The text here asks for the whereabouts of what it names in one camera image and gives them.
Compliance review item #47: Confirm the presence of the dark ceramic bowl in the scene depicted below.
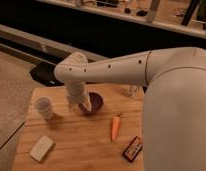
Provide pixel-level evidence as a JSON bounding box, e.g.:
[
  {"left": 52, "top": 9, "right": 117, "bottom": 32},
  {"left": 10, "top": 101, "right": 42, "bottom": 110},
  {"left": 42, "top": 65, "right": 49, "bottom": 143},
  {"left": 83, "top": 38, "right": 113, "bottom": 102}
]
[{"left": 78, "top": 92, "right": 104, "bottom": 116}]

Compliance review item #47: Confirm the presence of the white plastic cup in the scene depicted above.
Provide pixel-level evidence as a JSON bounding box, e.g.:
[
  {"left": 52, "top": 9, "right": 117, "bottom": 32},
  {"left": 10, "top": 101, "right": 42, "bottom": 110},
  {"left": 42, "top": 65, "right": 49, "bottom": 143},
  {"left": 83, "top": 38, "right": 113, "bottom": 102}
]
[{"left": 34, "top": 97, "right": 54, "bottom": 120}]

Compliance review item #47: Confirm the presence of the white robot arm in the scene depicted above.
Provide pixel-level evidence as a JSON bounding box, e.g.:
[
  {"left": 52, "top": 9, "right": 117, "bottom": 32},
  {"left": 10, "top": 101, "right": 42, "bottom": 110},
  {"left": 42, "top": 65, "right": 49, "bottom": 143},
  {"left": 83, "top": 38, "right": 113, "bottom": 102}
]
[{"left": 54, "top": 47, "right": 206, "bottom": 171}]

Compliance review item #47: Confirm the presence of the red black small box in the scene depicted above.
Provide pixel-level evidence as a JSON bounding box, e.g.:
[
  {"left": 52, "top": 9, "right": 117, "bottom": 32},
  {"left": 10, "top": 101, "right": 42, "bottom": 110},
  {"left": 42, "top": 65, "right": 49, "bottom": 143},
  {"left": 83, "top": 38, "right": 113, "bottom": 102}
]
[{"left": 123, "top": 136, "right": 142, "bottom": 162}]

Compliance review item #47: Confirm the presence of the black flat box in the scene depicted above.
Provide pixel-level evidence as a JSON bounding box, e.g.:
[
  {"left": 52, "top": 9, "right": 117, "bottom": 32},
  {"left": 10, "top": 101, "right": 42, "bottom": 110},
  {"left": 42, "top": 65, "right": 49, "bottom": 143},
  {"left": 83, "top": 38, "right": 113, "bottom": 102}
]
[{"left": 29, "top": 62, "right": 62, "bottom": 87}]

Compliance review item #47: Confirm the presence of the beige sponge block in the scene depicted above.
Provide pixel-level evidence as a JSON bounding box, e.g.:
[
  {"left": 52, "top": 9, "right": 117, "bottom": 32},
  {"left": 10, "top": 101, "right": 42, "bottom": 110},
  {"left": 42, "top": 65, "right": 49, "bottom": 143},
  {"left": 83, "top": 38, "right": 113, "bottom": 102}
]
[{"left": 29, "top": 135, "right": 54, "bottom": 162}]

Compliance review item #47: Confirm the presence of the orange pepper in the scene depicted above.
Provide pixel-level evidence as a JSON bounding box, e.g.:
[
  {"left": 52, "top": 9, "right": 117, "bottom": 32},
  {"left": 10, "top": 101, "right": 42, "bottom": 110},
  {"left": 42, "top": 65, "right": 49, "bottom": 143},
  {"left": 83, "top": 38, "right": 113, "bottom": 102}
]
[{"left": 111, "top": 115, "right": 121, "bottom": 141}]

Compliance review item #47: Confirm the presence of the small clear glass object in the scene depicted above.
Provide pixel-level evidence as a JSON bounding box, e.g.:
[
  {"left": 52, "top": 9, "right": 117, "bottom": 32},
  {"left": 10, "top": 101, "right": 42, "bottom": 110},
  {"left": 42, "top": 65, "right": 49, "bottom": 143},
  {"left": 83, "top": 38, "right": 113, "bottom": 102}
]
[{"left": 126, "top": 85, "right": 139, "bottom": 98}]

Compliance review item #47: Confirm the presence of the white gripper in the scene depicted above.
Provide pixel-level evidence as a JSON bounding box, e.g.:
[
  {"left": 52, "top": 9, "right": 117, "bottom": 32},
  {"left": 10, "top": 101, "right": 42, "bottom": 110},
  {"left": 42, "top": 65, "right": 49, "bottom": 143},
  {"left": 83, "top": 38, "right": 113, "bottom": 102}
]
[{"left": 65, "top": 82, "right": 92, "bottom": 112}]

